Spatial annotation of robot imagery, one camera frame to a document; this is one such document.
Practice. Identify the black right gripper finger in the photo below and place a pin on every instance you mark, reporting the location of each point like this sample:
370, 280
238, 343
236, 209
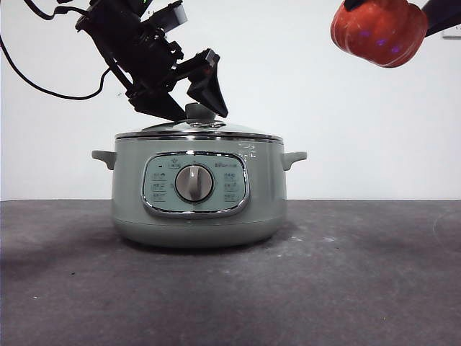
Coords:
350, 3
444, 14

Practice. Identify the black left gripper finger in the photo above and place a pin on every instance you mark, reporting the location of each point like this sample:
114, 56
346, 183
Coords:
209, 90
158, 104

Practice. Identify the glass lid with green knob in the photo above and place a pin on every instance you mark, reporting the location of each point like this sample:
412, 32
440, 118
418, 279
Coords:
198, 111

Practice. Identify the orange toy pumpkin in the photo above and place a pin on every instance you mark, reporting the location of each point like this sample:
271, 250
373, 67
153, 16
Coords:
378, 32

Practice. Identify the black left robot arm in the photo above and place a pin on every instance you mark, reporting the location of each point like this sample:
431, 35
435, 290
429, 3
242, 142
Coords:
108, 18

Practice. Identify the pale green electric pot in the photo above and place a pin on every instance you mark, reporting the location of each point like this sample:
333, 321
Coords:
266, 187

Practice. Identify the white wall socket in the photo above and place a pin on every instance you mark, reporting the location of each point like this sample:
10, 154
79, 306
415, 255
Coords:
452, 35

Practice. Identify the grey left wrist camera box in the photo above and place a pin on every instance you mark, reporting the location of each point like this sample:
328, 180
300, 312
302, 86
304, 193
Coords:
169, 16

